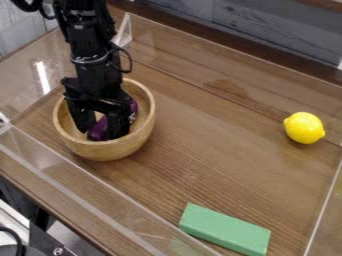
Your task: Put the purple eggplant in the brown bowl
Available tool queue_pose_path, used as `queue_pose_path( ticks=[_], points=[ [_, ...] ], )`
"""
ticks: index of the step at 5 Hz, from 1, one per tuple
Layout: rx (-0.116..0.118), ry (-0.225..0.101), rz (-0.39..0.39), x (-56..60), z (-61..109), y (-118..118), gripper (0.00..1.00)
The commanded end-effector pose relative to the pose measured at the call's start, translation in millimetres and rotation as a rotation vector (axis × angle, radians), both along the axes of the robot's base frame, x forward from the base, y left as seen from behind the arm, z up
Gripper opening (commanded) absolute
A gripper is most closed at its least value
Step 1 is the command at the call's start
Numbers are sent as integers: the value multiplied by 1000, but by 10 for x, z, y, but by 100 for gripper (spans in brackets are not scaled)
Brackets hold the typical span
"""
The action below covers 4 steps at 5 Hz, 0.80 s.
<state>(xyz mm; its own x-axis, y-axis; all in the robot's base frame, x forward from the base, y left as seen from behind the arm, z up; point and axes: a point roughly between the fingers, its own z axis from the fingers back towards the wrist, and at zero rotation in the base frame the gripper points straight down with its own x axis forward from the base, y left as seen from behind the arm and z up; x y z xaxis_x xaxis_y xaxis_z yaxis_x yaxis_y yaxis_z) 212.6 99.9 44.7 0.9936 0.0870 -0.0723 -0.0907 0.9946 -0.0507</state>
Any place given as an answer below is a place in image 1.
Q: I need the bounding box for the clear acrylic tray wall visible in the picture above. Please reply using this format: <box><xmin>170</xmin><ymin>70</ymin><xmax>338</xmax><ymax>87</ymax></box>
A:
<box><xmin>0</xmin><ymin>113</ymin><xmax>221</xmax><ymax>256</ymax></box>

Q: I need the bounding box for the purple toy eggplant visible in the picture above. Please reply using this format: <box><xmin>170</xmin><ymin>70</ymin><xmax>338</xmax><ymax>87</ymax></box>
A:
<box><xmin>87</xmin><ymin>100</ymin><xmax>139</xmax><ymax>141</ymax></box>

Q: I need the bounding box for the yellow toy lemon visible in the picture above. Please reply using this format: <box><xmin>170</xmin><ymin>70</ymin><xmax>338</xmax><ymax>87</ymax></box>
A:
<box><xmin>284</xmin><ymin>112</ymin><xmax>326</xmax><ymax>145</ymax></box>

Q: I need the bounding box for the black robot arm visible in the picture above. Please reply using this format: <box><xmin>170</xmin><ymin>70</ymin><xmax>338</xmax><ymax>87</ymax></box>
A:
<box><xmin>48</xmin><ymin>0</ymin><xmax>134</xmax><ymax>140</ymax></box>

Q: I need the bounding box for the black cable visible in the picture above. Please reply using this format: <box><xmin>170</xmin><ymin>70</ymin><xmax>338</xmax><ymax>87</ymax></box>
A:
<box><xmin>0</xmin><ymin>226</ymin><xmax>26</xmax><ymax>256</ymax></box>

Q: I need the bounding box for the green rectangular block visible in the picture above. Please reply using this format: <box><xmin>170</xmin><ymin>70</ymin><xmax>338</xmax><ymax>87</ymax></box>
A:
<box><xmin>179</xmin><ymin>203</ymin><xmax>272</xmax><ymax>256</ymax></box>

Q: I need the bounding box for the brown wooden bowl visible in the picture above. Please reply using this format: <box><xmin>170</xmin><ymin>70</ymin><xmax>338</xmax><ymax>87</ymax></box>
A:
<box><xmin>52</xmin><ymin>78</ymin><xmax>157</xmax><ymax>161</ymax></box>

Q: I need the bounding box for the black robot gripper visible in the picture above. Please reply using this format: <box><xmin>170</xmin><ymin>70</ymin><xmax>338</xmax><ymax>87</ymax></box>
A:
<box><xmin>62</xmin><ymin>54</ymin><xmax>134</xmax><ymax>140</ymax></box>

